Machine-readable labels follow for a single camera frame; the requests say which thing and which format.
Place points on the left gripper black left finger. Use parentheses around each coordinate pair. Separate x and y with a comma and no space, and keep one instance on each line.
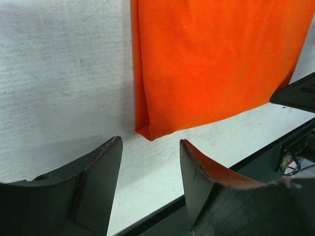
(73,200)

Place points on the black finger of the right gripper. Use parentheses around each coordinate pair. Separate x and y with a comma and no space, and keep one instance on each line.
(299,95)

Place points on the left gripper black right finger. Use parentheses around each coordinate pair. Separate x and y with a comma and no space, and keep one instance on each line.
(222,202)

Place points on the orange t shirt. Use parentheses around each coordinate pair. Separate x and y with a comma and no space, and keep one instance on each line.
(202,61)

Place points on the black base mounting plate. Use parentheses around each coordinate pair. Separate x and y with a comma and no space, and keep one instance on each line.
(265,165)

